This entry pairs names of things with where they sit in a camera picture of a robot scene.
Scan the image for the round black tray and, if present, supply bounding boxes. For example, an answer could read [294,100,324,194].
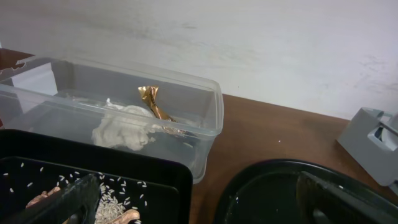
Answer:
[213,159,397,223]

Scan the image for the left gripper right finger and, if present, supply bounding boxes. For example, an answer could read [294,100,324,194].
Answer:
[296,172,397,224]

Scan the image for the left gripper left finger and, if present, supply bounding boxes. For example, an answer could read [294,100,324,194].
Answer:
[1,174,100,224]

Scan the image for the white napkin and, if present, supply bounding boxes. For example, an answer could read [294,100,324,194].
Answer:
[91,112,161,151]

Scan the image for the black rectangular tray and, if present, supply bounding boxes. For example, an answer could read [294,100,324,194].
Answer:
[1,129,192,224]

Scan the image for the gold foil wrapper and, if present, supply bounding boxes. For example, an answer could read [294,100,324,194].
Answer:
[138,85,186,136]

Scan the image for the grey dishwasher rack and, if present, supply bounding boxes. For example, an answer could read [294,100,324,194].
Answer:
[338,108,397,193]

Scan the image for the food scraps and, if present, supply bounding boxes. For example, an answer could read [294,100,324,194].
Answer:
[2,161,149,224]

